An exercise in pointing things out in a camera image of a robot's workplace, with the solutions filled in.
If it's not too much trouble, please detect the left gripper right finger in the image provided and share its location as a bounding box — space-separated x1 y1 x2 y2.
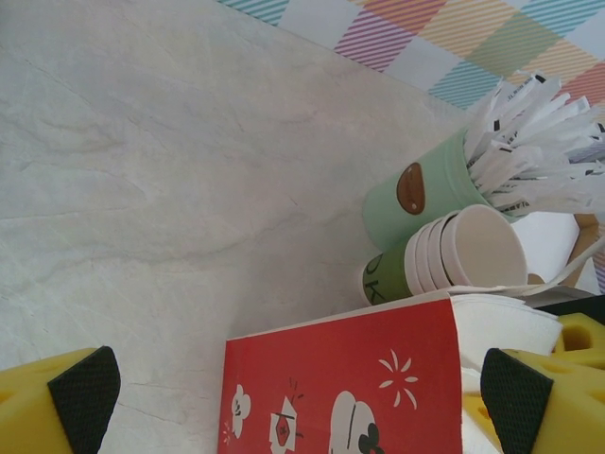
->
479 347 605 454

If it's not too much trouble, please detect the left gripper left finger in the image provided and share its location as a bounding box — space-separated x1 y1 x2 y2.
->
0 345 122 454

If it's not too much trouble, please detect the brown cardboard napkin tray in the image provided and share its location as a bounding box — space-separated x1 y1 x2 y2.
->
525 213 605 290

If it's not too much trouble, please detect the red white paper bag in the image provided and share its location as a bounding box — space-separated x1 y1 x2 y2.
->
217 243 601 454

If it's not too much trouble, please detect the green paper coffee cup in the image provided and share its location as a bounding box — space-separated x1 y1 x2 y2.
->
356 238 420 308
404 229 429 295
415 219 441 293
426 212 455 292

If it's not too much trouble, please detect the stack of paper cups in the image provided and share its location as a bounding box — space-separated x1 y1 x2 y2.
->
438 205 529 289

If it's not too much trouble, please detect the mint green holder cup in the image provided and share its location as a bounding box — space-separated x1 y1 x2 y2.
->
362 126 531 252

